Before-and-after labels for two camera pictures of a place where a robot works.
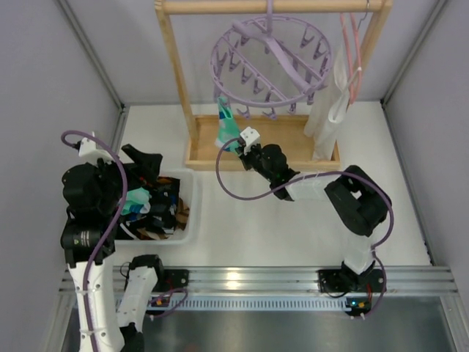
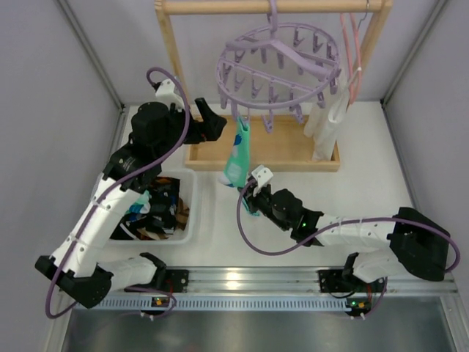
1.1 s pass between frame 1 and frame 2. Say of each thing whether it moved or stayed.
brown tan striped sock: stayed
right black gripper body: moved
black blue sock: stayed
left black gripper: moved
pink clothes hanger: stayed
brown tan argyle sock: stayed
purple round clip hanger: moved
